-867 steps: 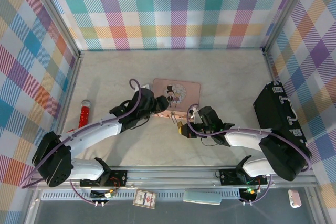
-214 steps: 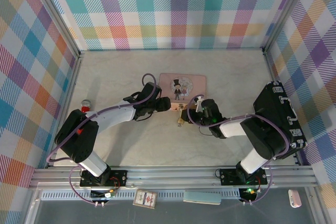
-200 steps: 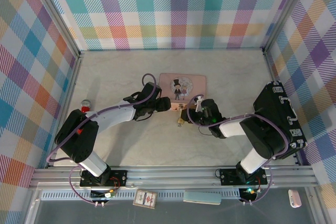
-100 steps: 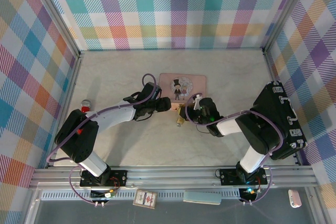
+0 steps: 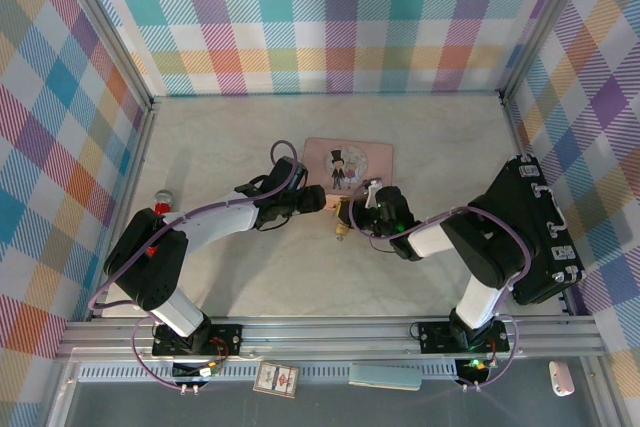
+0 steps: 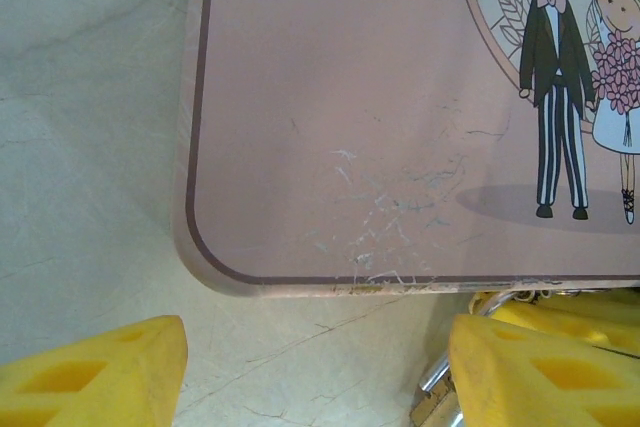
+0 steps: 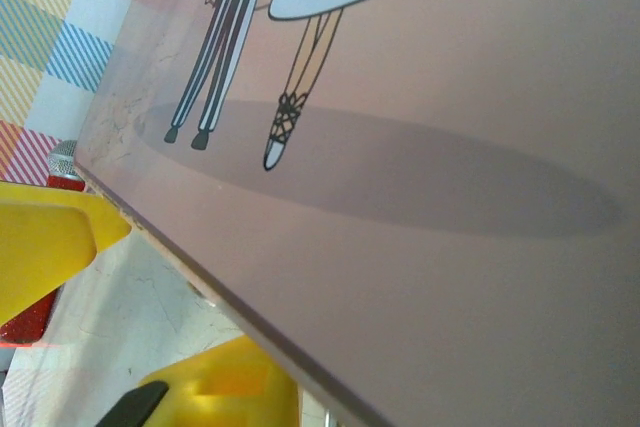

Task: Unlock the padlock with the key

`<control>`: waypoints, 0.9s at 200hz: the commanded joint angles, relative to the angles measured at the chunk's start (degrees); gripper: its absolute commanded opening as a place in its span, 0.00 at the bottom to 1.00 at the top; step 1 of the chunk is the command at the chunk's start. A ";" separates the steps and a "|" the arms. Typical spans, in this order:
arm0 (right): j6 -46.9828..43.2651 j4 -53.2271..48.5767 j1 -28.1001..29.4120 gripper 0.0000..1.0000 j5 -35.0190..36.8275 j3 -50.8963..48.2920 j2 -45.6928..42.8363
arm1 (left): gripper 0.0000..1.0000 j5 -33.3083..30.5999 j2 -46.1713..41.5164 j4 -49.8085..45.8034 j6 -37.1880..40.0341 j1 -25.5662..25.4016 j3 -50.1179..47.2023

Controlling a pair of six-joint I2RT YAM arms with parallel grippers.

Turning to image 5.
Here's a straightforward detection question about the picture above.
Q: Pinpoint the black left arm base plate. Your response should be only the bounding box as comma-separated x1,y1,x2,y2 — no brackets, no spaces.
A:
151,323,245,359

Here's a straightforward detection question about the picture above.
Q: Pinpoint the pale blue flat box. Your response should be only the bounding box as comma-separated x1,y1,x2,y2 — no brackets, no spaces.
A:
347,361,424,393

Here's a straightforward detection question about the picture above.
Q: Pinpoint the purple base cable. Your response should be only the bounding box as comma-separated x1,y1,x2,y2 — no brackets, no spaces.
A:
455,313,525,392
131,315,213,392

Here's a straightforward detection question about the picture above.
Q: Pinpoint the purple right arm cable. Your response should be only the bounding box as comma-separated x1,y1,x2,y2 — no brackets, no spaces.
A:
348,177,532,294

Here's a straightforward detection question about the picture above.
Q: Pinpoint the aluminium frame post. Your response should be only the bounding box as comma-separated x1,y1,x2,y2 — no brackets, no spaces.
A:
58,0,157,113
497,0,604,104

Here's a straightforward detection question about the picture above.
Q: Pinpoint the perforated metal cable tray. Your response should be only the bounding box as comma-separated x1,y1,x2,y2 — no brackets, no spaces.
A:
76,360,482,384

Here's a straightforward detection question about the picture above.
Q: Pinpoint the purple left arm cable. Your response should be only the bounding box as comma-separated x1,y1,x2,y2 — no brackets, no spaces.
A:
88,139,312,312

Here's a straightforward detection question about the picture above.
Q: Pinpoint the playing card box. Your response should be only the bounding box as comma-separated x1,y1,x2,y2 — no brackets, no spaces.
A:
252,360,301,401

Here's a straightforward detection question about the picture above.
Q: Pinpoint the white and pink device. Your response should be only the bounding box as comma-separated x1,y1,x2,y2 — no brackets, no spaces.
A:
547,359,576,397

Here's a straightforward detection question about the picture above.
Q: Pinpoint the black suitcase with metal fittings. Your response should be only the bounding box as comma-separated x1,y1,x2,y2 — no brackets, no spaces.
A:
483,153,588,307

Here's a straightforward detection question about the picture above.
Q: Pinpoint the aluminium frame rail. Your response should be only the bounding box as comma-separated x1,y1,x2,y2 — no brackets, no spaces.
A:
53,315,607,364

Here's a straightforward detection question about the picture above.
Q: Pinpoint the small black circuit board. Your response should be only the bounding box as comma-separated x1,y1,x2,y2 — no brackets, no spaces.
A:
171,360,222,384
453,357,492,384

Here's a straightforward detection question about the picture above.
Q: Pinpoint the red toy with glass globe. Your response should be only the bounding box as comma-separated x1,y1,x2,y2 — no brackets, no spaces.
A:
147,189,175,258

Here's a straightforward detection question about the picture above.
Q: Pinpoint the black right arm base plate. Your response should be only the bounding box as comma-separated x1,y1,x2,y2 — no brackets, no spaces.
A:
416,319,507,355

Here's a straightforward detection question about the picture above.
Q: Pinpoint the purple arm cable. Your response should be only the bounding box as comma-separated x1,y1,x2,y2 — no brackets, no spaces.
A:
88,139,312,312
348,177,532,294

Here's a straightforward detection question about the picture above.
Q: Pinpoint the pink illustrated box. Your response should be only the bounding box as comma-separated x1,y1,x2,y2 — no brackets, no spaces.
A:
301,136,395,197

